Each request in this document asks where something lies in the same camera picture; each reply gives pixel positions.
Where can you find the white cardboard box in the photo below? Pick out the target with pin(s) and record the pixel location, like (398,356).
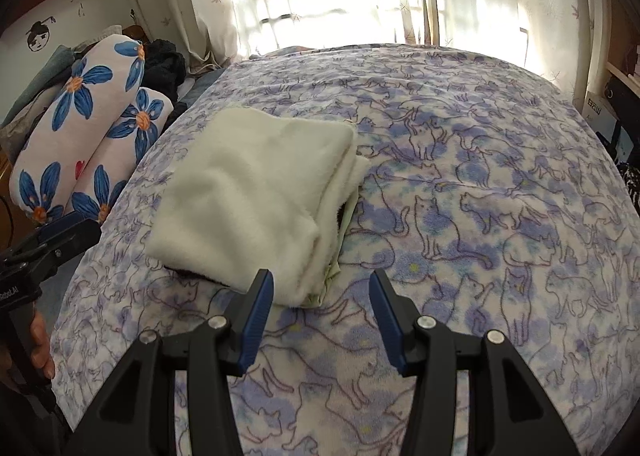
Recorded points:
(597,113)

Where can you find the person's left hand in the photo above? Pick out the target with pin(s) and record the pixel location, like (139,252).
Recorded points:
(41,346)

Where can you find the black white patterned cloth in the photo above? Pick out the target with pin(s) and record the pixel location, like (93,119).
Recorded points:
(631,181)

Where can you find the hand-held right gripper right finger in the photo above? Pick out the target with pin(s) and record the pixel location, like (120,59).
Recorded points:
(387,321)

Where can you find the green and black garment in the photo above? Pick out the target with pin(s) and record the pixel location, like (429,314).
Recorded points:
(324,292)

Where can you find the wooden shelf unit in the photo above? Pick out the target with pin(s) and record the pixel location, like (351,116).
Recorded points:
(617,68)

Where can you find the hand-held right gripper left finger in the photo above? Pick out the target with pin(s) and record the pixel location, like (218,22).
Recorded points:
(257,321)

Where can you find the blue box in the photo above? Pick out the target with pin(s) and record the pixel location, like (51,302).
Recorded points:
(622,143)

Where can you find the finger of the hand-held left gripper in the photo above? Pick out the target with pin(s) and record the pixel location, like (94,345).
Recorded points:
(70,243)
(57,226)

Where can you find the blue floral white pillow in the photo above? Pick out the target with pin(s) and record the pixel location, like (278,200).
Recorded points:
(125,146)
(80,101)

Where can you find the cartoon face wall sticker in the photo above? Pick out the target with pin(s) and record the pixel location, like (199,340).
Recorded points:
(39,33)

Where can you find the white knit cardigan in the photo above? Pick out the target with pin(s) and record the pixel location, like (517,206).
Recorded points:
(240,196)

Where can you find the grey clothes pile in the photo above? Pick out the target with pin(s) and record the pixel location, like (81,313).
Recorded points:
(45,71)

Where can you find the dark cloth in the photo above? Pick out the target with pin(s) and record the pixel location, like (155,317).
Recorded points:
(162,66)

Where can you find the cat print blanket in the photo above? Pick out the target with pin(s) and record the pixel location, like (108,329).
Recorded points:
(500,186)

